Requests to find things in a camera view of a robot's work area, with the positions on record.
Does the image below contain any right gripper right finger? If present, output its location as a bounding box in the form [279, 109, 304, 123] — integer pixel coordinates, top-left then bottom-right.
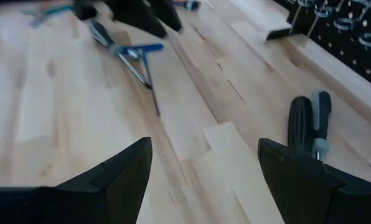
[256, 138, 371, 224]

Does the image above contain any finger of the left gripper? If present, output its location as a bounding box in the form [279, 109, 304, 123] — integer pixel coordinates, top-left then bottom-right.
[104, 0, 169, 40]
[146, 0, 184, 34]

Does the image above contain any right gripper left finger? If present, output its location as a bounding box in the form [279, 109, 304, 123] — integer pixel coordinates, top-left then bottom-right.
[0, 136, 153, 224]

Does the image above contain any black handled screwdriver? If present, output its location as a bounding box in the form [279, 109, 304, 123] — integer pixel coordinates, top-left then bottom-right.
[287, 95, 314, 156]

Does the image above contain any grey black nut driver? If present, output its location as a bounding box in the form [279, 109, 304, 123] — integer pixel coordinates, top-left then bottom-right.
[309, 89, 332, 162]

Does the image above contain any black metal pegboard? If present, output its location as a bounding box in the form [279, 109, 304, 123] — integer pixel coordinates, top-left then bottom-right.
[265, 0, 371, 94]

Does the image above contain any blue T-handle hex key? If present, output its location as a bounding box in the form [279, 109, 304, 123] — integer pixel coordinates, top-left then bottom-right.
[109, 42, 165, 118]

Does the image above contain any steel ring tool holder rail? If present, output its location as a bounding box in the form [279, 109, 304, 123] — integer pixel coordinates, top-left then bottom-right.
[289, 0, 371, 49]

